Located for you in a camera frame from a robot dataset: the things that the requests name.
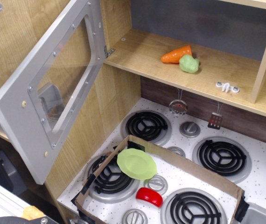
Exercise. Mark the grey toy microwave door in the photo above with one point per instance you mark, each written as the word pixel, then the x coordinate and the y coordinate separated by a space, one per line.
pixel 69 55

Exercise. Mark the black box lower left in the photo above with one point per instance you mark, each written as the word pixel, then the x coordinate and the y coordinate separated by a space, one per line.
pixel 10 178

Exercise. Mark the orange toy carrot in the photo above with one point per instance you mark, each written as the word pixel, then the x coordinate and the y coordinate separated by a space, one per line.
pixel 175 55

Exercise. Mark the brown cardboard barrier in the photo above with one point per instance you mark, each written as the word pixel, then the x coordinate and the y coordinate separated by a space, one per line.
pixel 187 166

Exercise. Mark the back left black burner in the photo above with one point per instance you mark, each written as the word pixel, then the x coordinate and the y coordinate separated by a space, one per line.
pixel 148 125

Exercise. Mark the black burner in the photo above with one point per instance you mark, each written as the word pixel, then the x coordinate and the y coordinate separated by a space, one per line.
pixel 148 125
pixel 223 156
pixel 112 185
pixel 192 206

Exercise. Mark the green toy lettuce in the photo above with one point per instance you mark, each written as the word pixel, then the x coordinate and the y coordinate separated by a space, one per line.
pixel 189 64

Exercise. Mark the front left black burner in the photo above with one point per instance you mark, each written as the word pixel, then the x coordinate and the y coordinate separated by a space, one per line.
pixel 112 185

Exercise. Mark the light green toy plate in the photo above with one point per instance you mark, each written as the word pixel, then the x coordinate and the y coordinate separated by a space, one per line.
pixel 136 164

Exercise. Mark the round metal strainer decoration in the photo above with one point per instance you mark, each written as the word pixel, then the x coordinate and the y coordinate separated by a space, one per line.
pixel 178 107

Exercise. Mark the back grey stove knob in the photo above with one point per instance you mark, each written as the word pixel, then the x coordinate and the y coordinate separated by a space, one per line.
pixel 190 129

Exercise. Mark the grey stove knob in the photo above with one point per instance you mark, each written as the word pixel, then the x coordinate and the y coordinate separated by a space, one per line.
pixel 134 216
pixel 157 183
pixel 177 151
pixel 190 129

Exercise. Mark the middle grey stove knob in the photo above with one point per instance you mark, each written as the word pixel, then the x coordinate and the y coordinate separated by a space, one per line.
pixel 177 151

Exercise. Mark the centre grey stove knob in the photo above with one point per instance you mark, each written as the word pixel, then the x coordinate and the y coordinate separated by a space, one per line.
pixel 157 183

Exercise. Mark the white door latch clip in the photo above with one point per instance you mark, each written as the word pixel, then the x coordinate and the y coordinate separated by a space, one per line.
pixel 226 87

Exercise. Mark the small toy spatula decoration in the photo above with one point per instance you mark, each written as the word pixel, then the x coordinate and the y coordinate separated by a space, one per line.
pixel 216 118

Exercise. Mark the front grey stove knob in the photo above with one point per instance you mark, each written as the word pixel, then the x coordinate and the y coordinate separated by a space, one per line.
pixel 134 216

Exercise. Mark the back right black burner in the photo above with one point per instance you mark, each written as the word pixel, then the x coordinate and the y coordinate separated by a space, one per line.
pixel 223 156

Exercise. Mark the front right black burner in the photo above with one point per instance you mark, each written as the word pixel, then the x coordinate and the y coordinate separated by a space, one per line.
pixel 192 206

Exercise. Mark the grey toy sink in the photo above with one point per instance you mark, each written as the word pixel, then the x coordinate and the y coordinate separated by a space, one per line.
pixel 249 213

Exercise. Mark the grey wall phone holder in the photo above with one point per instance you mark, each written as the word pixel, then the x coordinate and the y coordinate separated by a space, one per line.
pixel 52 105

